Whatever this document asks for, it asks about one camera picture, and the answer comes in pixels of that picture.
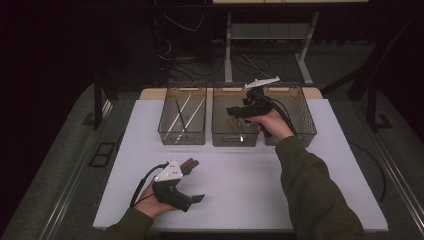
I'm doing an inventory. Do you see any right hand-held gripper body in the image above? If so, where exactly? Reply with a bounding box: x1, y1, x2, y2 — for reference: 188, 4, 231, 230
243, 76, 281, 120

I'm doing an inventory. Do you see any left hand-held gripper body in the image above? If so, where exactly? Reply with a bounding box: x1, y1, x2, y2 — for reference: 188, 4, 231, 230
152, 159, 195, 213

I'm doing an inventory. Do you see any beige-handled utensil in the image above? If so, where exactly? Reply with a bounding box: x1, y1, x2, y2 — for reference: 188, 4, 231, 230
226, 117, 242, 134

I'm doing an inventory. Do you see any transparent grey plastic bin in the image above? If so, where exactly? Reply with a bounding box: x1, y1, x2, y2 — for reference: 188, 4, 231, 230
157, 83, 208, 146
211, 82, 260, 148
259, 82, 318, 148

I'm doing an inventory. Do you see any person's right hand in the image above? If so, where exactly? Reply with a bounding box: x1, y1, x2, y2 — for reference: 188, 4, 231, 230
253, 109, 296, 144

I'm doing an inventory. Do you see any white table sheet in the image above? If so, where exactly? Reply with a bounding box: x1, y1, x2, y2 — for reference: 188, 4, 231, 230
92, 98, 390, 232

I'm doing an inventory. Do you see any black metal stand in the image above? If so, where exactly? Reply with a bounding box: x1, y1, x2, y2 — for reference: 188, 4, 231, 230
92, 71, 115, 131
319, 13, 422, 133

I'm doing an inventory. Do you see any right hand-held gripper cable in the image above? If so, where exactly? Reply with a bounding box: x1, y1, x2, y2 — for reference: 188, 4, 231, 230
259, 91, 298, 136

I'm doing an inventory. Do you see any hand-held gripper cable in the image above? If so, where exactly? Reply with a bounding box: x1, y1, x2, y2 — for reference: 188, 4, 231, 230
129, 162, 170, 208
259, 91, 298, 136

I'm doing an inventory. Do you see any left hand-held gripper cable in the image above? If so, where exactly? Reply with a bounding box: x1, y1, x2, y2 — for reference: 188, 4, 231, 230
129, 162, 170, 208

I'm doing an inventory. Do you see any white metal desk frame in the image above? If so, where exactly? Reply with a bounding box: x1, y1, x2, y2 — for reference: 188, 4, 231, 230
212, 0, 370, 86

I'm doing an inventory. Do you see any tangle of background cables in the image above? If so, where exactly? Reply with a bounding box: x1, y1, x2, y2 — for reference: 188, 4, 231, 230
153, 0, 301, 84

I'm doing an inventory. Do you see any metal floor rail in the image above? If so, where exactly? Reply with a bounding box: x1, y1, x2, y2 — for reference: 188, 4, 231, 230
369, 129, 424, 228
43, 99, 113, 240

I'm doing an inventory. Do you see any thin black floor cable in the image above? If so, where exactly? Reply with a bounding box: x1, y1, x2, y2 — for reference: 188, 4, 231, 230
348, 141, 388, 204

